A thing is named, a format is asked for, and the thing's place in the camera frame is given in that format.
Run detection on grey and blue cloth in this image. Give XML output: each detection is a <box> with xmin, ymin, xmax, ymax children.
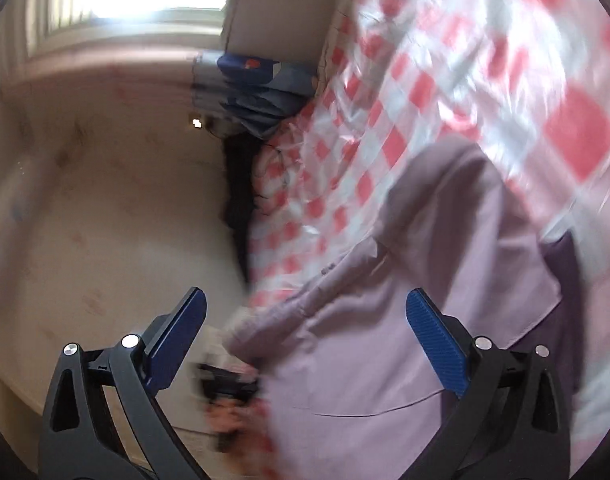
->
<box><xmin>192</xmin><ymin>50</ymin><xmax>318</xmax><ymax>141</ymax></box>

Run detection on dark cloth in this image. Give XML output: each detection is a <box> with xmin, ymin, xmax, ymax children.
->
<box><xmin>220</xmin><ymin>132</ymin><xmax>268</xmax><ymax>286</ymax></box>

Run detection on pink checked bed sheet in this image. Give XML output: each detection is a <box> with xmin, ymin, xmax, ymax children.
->
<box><xmin>245</xmin><ymin>0</ymin><xmax>610</xmax><ymax>480</ymax></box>

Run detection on lavender and purple jacket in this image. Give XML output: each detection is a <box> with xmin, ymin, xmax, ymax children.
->
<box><xmin>225</xmin><ymin>135</ymin><xmax>588</xmax><ymax>480</ymax></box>

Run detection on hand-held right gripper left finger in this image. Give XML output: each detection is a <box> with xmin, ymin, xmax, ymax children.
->
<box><xmin>37</xmin><ymin>287</ymin><xmax>208</xmax><ymax>480</ymax></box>

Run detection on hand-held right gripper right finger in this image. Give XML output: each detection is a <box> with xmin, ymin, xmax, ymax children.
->
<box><xmin>405</xmin><ymin>287</ymin><xmax>573</xmax><ymax>480</ymax></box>

